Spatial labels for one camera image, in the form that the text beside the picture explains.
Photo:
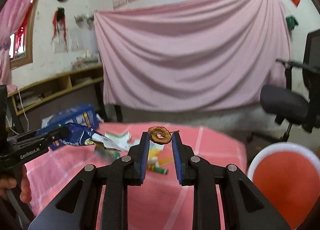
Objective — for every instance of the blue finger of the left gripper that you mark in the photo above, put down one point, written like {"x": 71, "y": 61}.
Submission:
{"x": 54, "y": 133}

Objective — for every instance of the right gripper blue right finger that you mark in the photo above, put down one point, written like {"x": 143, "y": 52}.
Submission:
{"x": 224, "y": 197}

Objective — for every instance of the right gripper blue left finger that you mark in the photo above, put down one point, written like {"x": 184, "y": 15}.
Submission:
{"x": 97, "y": 192}

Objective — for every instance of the dark blue snack wrapper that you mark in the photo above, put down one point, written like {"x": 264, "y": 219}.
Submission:
{"x": 80, "y": 135}

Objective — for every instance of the white green sachet wrapper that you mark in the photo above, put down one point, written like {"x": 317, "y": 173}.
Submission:
{"x": 121, "y": 140}

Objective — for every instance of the brown dried fruit slice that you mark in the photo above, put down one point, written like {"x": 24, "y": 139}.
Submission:
{"x": 159, "y": 135}

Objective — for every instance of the red plastic bucket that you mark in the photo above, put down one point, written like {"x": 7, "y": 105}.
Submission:
{"x": 288, "y": 175}

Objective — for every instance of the green small tube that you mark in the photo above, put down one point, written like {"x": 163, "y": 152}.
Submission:
{"x": 157, "y": 169}

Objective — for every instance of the pink checkered tablecloth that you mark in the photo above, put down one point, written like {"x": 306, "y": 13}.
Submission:
{"x": 160, "y": 203}

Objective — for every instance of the stack of books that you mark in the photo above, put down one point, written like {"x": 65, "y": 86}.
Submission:
{"x": 89, "y": 59}

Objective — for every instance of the red black tassel ornament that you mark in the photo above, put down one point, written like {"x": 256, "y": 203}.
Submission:
{"x": 59, "y": 24}

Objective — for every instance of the pink window curtain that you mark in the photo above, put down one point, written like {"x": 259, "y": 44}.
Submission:
{"x": 12, "y": 16}

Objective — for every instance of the pink hanging sheet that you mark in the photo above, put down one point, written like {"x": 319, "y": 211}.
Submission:
{"x": 193, "y": 55}

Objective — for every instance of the green hanging bag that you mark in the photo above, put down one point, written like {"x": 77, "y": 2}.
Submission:
{"x": 291, "y": 22}

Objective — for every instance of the wooden wall shelf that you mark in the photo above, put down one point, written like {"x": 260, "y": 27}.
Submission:
{"x": 40, "y": 92}

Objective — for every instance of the wooden window frame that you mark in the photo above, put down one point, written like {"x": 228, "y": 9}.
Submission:
{"x": 22, "y": 41}

